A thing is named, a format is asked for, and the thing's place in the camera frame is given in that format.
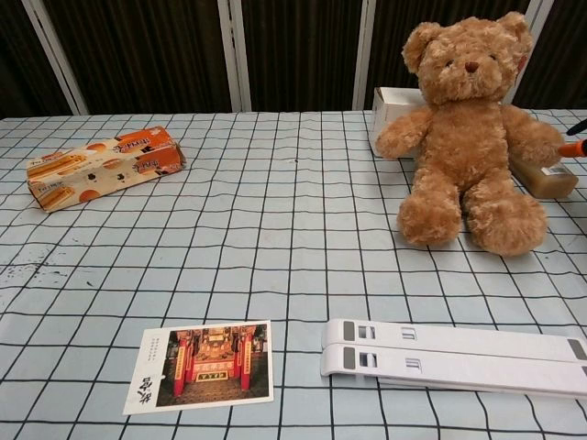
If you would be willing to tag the right robot hand orange black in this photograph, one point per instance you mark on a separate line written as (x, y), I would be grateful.
(573, 149)

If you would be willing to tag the brown plush teddy bear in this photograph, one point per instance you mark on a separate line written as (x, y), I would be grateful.
(463, 151)

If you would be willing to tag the brown soap bar with barcode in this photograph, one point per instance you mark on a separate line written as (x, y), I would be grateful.
(548, 183)

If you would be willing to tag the white cardboard box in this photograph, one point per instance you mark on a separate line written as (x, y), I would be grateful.
(390, 107)

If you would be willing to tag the white folded laptop stand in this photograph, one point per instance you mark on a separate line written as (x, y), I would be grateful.
(458, 362)

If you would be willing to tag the blue grid tablecloth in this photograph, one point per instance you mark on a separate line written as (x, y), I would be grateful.
(293, 229)

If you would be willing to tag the temple photo postcard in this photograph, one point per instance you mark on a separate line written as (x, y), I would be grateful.
(206, 366)

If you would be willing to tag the orange biscuit box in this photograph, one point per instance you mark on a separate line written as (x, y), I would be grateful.
(101, 169)

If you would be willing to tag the white partition frame post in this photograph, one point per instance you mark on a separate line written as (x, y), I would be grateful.
(55, 59)
(234, 55)
(364, 46)
(516, 91)

